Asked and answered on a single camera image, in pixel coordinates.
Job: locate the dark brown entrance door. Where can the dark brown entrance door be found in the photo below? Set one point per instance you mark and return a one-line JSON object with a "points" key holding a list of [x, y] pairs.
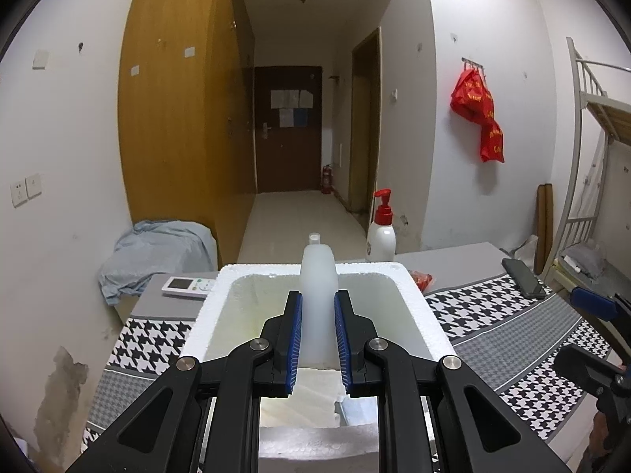
{"points": [[288, 157]]}

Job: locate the white wall switch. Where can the white wall switch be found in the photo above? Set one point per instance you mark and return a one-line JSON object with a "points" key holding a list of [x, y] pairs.
{"points": [[40, 59]]}

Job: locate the translucent white plastic bottle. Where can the translucent white plastic bottle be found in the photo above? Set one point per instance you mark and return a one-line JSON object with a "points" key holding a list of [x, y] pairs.
{"points": [[318, 295]]}

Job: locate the narrow white paper notice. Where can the narrow white paper notice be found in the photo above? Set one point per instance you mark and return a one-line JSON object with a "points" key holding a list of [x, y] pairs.
{"points": [[306, 98]]}

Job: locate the folded wooden boards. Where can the folded wooden boards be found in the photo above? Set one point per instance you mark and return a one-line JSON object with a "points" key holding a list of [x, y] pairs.
{"points": [[544, 226]]}

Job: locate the small white paper notice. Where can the small white paper notice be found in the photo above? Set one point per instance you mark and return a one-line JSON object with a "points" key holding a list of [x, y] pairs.
{"points": [[286, 117]]}

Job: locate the wooden side door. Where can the wooden side door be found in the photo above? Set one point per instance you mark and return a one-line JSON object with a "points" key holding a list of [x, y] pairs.
{"points": [[365, 133]]}

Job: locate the grey bedding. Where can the grey bedding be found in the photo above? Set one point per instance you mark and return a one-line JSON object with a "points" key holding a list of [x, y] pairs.
{"points": [[586, 256]]}

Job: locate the dark grey pouch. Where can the dark grey pouch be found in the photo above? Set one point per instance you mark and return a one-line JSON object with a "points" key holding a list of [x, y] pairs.
{"points": [[525, 278]]}

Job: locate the red printed shopping bag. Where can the red printed shopping bag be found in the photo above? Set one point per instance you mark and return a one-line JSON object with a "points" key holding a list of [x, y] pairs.
{"points": [[492, 143], [471, 96]]}

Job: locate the grey houndstooth tablecloth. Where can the grey houndstooth tablecloth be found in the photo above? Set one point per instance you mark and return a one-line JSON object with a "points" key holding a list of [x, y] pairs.
{"points": [[493, 325]]}

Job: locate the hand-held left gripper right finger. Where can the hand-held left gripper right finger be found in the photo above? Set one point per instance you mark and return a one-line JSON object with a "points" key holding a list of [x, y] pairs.
{"points": [[342, 340]]}

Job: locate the red fire extinguisher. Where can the red fire extinguisher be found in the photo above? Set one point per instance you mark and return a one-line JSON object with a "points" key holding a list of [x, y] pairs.
{"points": [[327, 180]]}

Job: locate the white remote control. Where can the white remote control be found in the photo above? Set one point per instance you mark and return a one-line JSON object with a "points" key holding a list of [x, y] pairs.
{"points": [[187, 286]]}

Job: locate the wide white paper notice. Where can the wide white paper notice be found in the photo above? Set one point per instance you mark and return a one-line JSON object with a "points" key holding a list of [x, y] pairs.
{"points": [[285, 98]]}

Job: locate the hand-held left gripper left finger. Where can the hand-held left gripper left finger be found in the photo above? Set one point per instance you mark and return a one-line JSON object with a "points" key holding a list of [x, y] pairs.
{"points": [[295, 340]]}

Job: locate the metal wall hook rack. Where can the metal wall hook rack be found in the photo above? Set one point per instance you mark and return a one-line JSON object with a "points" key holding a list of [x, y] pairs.
{"points": [[473, 64]]}

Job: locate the white plastic bag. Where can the white plastic bag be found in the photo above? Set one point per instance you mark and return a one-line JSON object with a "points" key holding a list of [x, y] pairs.
{"points": [[527, 251]]}

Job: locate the white wall socket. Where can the white wall socket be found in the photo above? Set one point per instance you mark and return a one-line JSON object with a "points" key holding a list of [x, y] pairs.
{"points": [[33, 186], [18, 193]]}

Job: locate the metal bunk bed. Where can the metal bunk bed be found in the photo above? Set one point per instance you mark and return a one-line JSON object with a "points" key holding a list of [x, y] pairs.
{"points": [[616, 113]]}

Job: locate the white foam box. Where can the white foam box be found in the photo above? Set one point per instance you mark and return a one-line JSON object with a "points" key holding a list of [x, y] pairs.
{"points": [[424, 315]]}

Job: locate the blue paper notice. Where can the blue paper notice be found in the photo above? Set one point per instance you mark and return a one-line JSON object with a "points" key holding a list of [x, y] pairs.
{"points": [[301, 117]]}

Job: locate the crumpled blue grey cloth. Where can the crumpled blue grey cloth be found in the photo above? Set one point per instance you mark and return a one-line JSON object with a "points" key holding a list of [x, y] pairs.
{"points": [[157, 251]]}

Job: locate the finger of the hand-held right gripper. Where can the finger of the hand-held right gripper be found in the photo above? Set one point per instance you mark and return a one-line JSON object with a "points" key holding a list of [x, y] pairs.
{"points": [[586, 367], [594, 303]]}

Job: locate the wooden wardrobe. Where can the wooden wardrobe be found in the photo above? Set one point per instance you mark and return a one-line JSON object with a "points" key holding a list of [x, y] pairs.
{"points": [[172, 133]]}

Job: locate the white lotion pump bottle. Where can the white lotion pump bottle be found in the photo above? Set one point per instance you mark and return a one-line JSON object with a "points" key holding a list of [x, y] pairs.
{"points": [[380, 244]]}

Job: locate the red snack packet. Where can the red snack packet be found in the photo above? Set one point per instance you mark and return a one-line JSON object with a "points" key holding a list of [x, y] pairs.
{"points": [[421, 281]]}

